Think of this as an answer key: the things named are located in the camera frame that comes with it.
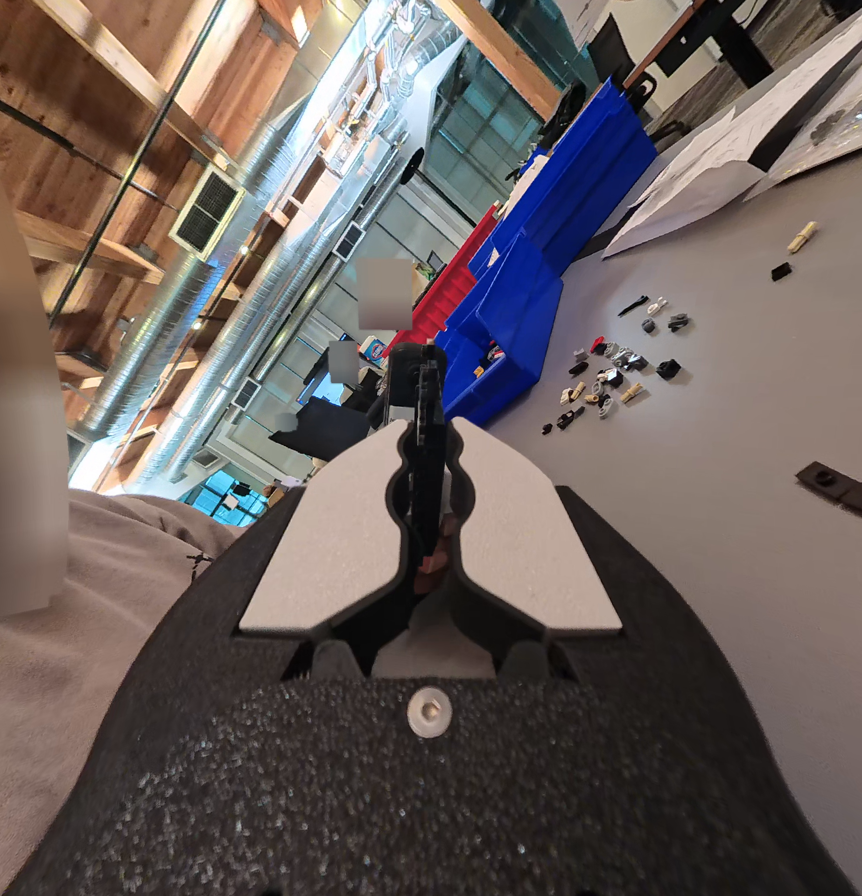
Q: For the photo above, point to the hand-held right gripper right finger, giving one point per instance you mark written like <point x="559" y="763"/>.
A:
<point x="529" y="553"/>

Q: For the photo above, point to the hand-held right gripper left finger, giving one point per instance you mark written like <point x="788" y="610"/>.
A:
<point x="326" y="553"/>

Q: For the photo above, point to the black toy brick car chassis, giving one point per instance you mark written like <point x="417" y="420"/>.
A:
<point x="425" y="448"/>

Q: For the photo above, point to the grey desk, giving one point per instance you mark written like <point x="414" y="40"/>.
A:
<point x="718" y="560"/>

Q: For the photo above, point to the red plastic bin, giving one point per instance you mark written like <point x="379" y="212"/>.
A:
<point x="452" y="294"/>

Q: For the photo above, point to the small blue plastic bin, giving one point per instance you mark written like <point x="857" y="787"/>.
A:
<point x="515" y="329"/>

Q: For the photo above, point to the pile of loose toy bricks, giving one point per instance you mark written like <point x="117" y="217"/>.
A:
<point x="669" y="369"/>

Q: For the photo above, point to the black lever brick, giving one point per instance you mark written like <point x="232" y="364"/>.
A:
<point x="634" y="305"/>

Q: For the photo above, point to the white air vent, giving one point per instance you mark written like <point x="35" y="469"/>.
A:
<point x="207" y="210"/>

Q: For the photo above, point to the large blue plastic bin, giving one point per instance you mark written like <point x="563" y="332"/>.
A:
<point x="599" y="161"/>

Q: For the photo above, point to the black flat brick plate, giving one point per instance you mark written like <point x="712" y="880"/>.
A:
<point x="840" y="488"/>

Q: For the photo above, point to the small black square brick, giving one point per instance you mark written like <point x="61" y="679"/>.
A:
<point x="781" y="271"/>

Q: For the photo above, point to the black office chair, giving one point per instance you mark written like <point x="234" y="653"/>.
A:
<point x="613" y="42"/>

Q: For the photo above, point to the tan toy pin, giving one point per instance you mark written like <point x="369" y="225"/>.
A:
<point x="802" y="236"/>

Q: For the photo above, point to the instruction booklet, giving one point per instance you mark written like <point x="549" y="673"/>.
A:
<point x="788" y="84"/>

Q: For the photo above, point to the wooden office table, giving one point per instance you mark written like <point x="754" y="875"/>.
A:
<point x="739" y="28"/>

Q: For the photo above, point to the silver ventilation duct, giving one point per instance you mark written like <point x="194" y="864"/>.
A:
<point x="193" y="280"/>

